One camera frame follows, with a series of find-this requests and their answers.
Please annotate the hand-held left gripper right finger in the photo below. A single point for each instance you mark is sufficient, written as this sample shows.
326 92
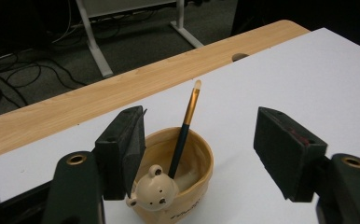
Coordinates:
287 155

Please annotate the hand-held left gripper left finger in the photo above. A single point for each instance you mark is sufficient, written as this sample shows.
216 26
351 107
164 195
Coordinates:
116 155

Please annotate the dark blue gold-ferrule brush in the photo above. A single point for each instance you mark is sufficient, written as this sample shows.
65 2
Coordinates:
182 137

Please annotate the yellow ceramic bear pen holder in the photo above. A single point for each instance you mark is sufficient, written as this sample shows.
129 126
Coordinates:
196 186

